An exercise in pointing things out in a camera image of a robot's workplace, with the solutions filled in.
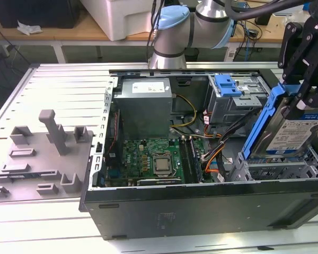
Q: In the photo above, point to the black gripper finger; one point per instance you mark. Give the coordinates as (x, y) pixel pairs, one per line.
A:
(287, 47)
(307, 79)

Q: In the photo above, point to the hard disk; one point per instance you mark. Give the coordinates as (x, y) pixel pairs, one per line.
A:
(289, 135)

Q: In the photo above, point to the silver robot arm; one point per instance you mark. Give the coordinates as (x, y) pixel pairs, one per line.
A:
(175, 34)

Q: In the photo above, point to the metal disk bay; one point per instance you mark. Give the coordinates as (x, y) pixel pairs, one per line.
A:
(281, 169)

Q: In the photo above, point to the clear plastic bags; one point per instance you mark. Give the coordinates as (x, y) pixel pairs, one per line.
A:
(296, 18)

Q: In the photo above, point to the small black cube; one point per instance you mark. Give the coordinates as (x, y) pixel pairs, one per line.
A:
(262, 21)

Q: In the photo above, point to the small black adapter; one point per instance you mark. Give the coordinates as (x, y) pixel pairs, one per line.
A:
(252, 32)

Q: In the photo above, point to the blue plastic drive latch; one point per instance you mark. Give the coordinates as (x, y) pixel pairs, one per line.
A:
(226, 86)

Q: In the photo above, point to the metal optical drive cage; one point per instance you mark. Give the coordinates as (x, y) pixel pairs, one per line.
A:
(228, 111)

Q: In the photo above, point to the RAM slot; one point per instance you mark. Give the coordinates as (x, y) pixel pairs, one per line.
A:
(188, 158)
(196, 158)
(184, 158)
(192, 158)

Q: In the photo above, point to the grey power supply unit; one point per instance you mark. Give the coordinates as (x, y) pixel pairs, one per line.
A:
(143, 113)

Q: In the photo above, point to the silver CPU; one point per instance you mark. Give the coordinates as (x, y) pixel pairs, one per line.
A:
(162, 164)

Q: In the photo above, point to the black PC case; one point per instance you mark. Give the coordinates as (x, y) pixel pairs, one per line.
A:
(201, 211)

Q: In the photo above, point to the CPU socket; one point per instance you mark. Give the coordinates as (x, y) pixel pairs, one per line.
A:
(152, 169)

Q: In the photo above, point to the black graphics card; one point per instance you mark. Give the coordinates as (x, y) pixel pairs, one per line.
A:
(159, 182)

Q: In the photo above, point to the white foam box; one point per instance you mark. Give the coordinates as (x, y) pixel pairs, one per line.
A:
(108, 16)

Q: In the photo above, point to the green motherboard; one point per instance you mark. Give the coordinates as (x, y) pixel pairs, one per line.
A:
(137, 150)

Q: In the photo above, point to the wooden desk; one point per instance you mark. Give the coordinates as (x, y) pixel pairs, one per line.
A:
(69, 33)

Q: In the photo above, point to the black monitor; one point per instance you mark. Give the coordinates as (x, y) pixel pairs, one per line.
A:
(37, 13)

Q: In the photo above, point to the white crumpled paper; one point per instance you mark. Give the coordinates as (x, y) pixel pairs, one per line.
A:
(29, 28)

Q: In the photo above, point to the grey parts rack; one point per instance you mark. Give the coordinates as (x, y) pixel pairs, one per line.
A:
(42, 164)

